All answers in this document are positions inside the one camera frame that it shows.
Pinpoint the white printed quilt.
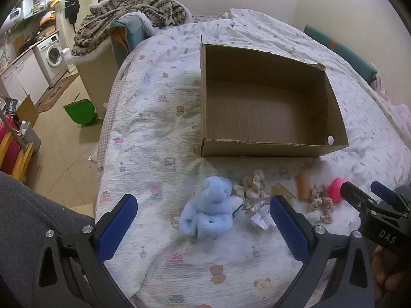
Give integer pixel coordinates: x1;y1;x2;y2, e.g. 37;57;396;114
95;8;411;308

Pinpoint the pink cloth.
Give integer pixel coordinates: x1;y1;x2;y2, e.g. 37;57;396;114
371;74;411;130

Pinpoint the white kitchen cabinet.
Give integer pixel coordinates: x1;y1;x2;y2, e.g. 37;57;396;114
0;50;49;103

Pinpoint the beige bear scrunchie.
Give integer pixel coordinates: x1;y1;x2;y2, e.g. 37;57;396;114
309;184;333;223

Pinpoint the green bucket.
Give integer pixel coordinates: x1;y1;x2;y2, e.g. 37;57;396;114
63;99;103;126

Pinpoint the grey bin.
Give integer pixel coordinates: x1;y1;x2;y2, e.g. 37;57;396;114
17;122;42;153

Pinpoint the pink ball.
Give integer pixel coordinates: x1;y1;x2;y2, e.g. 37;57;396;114
328;179;344;203

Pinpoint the light blue plush toy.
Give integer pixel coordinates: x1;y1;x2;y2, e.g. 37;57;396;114
179;176;245;239

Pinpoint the patterned knit blanket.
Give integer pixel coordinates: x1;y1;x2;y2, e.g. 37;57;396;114
71;0;193;56

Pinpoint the yellow foam block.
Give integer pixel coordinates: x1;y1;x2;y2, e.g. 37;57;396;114
272;183;296;204

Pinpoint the clear plastic pack white label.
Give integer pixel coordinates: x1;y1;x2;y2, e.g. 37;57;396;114
244;197;276;230

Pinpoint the flat cardboard piece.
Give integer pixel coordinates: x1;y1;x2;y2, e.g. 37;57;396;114
16;94;40;126

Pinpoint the brown cardboard box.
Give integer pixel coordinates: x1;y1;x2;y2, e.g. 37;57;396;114
200;35;349;158

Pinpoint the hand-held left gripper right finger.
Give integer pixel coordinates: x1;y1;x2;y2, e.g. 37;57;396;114
270;195;376;308

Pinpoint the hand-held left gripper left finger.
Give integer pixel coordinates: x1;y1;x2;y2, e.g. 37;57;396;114
32;194;138;308

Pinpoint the cream scrunchie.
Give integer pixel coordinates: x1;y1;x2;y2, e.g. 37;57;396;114
232;170;272;210

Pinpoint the pink and yellow rack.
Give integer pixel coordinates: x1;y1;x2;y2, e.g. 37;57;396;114
0;114;36;182

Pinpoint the white washing machine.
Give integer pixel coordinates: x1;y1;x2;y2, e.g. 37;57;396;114
32;34;69;87

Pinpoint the teal headboard cushion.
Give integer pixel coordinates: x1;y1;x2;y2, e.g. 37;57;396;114
303;24;378;85

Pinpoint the person's right hand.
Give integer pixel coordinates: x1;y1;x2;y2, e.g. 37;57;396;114
372;245;411;293

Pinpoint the black hanging garment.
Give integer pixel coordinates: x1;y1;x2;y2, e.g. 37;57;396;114
64;0;80;24

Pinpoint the patterned floor rug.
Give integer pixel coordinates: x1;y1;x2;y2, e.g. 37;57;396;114
35;72;79;113

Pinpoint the orange brown cylinder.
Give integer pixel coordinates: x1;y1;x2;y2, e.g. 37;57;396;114
298;171;311;199

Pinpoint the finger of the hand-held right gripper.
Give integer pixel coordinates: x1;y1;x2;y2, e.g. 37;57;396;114
370;180;411;220
340;181;410;251

